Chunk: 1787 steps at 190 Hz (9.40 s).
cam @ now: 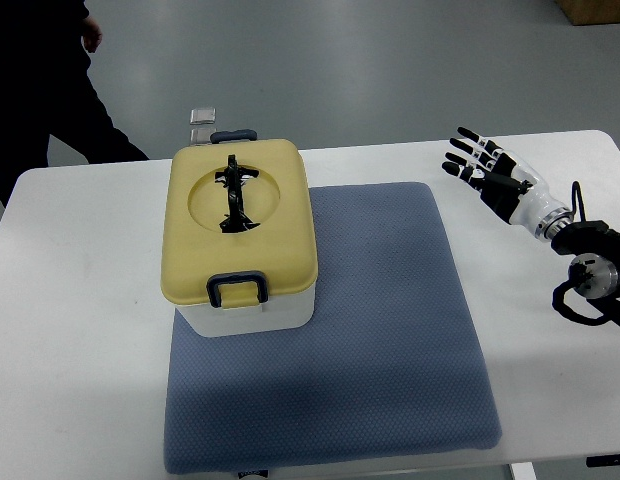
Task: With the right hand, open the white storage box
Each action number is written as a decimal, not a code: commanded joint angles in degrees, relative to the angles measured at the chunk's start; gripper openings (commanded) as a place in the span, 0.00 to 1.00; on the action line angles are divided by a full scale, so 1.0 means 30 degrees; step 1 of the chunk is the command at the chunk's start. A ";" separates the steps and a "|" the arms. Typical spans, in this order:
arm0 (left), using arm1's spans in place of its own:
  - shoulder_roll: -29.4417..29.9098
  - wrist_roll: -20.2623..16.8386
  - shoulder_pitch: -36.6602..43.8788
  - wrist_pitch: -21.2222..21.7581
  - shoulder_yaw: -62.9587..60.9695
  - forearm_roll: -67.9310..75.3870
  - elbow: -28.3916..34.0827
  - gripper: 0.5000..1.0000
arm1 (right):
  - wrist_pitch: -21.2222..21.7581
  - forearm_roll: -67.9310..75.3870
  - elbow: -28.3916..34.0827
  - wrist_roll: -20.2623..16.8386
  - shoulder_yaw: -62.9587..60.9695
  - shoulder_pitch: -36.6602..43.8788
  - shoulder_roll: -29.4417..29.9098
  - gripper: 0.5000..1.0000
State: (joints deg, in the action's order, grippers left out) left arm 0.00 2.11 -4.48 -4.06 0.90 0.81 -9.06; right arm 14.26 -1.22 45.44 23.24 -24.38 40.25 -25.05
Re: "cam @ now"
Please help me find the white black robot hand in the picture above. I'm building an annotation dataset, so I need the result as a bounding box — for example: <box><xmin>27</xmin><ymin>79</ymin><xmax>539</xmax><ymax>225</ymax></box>
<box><xmin>442</xmin><ymin>127</ymin><xmax>574</xmax><ymax>242</ymax></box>

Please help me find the yellow box lid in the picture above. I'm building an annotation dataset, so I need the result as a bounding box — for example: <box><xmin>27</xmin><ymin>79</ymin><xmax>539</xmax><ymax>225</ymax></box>
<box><xmin>160</xmin><ymin>139</ymin><xmax>318</xmax><ymax>305</ymax></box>

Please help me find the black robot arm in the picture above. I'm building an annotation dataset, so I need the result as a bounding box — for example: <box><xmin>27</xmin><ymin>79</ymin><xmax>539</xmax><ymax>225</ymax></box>
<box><xmin>551</xmin><ymin>220</ymin><xmax>620</xmax><ymax>327</ymax></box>

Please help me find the white storage box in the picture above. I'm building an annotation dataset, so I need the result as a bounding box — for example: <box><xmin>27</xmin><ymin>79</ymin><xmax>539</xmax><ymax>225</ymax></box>
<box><xmin>175</xmin><ymin>271</ymin><xmax>315</xmax><ymax>338</ymax></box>

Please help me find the brown wooden cabinet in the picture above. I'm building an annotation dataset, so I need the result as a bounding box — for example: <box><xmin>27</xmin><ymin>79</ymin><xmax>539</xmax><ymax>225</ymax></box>
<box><xmin>555</xmin><ymin>0</ymin><xmax>620</xmax><ymax>26</ymax></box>

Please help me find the blue padded mat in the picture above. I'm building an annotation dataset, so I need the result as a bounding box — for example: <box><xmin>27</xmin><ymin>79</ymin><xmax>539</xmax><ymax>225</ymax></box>
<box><xmin>164</xmin><ymin>182</ymin><xmax>501</xmax><ymax>474</ymax></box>

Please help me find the lower metal floor plate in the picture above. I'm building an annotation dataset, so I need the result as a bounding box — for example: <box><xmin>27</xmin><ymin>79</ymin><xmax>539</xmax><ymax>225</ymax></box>
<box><xmin>189</xmin><ymin>126</ymin><xmax>217</xmax><ymax>146</ymax></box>

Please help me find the metal floor plate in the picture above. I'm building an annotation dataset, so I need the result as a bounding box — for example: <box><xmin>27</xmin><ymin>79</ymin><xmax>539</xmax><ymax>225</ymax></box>
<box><xmin>189</xmin><ymin>126</ymin><xmax>217</xmax><ymax>146</ymax></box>
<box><xmin>189</xmin><ymin>106</ymin><xmax>216</xmax><ymax>125</ymax></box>

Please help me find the upper metal floor plate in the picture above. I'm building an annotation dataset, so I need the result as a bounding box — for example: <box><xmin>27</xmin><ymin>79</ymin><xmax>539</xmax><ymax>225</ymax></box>
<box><xmin>189</xmin><ymin>106</ymin><xmax>216</xmax><ymax>125</ymax></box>

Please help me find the person in black clothes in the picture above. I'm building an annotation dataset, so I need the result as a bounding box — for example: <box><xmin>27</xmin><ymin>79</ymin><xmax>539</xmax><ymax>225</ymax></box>
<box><xmin>0</xmin><ymin>1</ymin><xmax>147</xmax><ymax>205</ymax></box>

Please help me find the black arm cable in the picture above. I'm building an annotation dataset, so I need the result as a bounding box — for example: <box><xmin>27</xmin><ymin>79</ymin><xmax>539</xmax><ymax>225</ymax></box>
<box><xmin>569</xmin><ymin>180</ymin><xmax>589</xmax><ymax>222</ymax></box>

